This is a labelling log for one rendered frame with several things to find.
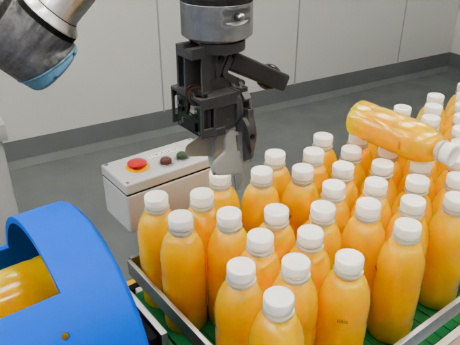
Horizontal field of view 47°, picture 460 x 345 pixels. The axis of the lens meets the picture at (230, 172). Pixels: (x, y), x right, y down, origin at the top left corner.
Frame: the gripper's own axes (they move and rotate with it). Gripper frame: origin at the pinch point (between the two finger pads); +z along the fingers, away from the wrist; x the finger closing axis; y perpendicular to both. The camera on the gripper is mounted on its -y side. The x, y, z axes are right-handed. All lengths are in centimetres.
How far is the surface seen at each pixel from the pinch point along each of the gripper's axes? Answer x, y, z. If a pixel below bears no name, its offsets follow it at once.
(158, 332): 9.0, 18.2, 13.4
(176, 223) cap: -2.9, 7.8, 7.4
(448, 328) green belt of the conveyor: 24.1, -27.8, 28.4
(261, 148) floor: -187, -169, 118
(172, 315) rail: -0.2, 10.9, 21.9
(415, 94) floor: -188, -340, 118
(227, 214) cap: -0.1, 0.4, 7.2
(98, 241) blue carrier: 9.7, 24.5, -4.0
